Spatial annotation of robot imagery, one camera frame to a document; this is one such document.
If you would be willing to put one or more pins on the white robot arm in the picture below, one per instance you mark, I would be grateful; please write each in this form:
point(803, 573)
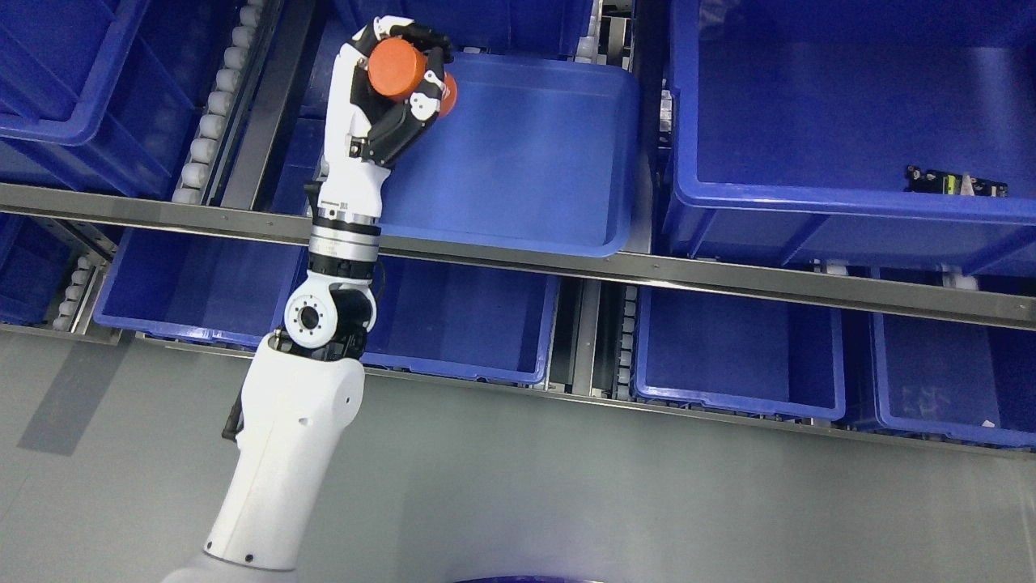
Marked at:
point(303, 387)

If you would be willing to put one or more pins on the white roller track left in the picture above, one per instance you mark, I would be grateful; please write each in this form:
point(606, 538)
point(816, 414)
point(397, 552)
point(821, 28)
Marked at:
point(209, 150)

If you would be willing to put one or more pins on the blue bin far right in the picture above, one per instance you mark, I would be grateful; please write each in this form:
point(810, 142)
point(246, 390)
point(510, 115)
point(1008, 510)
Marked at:
point(951, 379)

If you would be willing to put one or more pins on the orange cylindrical capacitor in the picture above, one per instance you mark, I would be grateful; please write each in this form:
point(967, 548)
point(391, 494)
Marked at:
point(396, 70)

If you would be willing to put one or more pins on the large blue bin right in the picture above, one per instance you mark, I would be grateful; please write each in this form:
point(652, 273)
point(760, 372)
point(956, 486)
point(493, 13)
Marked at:
point(793, 122)

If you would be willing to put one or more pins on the blue bin top centre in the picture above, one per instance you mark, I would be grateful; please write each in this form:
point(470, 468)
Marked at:
point(542, 29)

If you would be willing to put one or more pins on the blue tray bin centre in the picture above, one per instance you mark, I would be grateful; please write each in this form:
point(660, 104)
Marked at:
point(536, 155)

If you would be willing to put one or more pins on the blue bin far left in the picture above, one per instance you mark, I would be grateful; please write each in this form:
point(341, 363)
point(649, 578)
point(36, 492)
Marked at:
point(33, 263)

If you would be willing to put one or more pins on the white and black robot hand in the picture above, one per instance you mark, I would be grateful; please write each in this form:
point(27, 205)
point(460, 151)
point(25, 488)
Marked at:
point(363, 137)

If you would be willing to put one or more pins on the steel shelf front rail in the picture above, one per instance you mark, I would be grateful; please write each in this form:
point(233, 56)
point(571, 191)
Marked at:
point(794, 286)

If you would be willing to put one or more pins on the blue bin upper left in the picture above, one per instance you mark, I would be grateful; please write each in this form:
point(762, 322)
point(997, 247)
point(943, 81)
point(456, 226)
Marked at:
point(104, 96)

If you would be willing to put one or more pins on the blue bin lower right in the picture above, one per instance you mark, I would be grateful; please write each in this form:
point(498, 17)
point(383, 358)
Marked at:
point(740, 355)

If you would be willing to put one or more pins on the black electronic component in bin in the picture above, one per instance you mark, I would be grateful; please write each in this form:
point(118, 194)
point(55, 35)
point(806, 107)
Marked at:
point(931, 181)

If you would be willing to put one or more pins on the blue bin lower centre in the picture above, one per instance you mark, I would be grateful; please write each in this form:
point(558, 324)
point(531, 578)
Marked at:
point(464, 322)

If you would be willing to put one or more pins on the blue bin lower left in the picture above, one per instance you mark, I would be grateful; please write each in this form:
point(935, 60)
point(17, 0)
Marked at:
point(204, 290)

